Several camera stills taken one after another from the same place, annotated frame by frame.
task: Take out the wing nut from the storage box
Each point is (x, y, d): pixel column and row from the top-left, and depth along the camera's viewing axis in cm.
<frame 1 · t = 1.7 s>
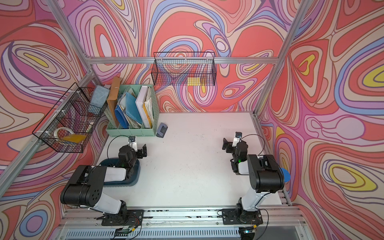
left hand: (138, 144, 93), fingers open
right hand: (231, 141, 96), fingers open
green plastic file organizer: (113, 131, 104), point 6 cm above the table
grey blue hole punch: (162, 130, 107), point 4 cm above the table
brown cardboard folder: (112, 98, 86), point 33 cm above the table
white binder: (139, 102, 93), point 27 cm above the table
blue folder: (131, 108, 95), point 23 cm above the table

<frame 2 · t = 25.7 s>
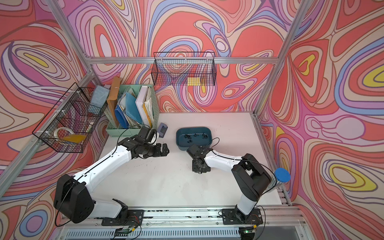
left hand: (163, 152, 83), fingers open
right hand: (199, 172, 89), fingers closed
dark teal storage box: (186, 137, 107), on the table
the other named things where they were.

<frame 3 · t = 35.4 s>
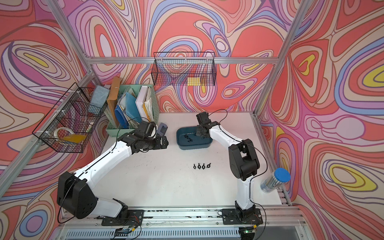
left hand: (162, 143, 83), fingers open
right hand: (202, 134, 97), fingers closed
black wing nut: (194, 167, 93), on the table
the other named things where they were.

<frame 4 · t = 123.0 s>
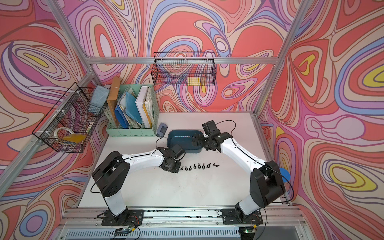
left hand: (177, 170, 90), fingers closed
right hand: (199, 146, 86), fingers open
dark teal storage box: (184, 138, 107), on the table
black wing nut 2: (190, 168, 92), on the table
the other named things where they were.

